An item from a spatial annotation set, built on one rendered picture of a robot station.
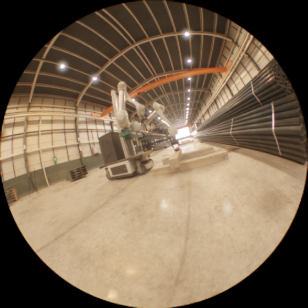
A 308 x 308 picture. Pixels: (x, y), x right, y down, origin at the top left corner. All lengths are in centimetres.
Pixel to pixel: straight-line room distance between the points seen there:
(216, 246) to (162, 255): 19
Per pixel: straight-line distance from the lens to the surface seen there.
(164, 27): 1019
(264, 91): 119
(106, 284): 46
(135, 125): 188
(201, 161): 111
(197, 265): 38
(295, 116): 93
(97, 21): 970
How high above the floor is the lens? 37
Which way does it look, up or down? 4 degrees down
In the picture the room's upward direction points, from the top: 16 degrees counter-clockwise
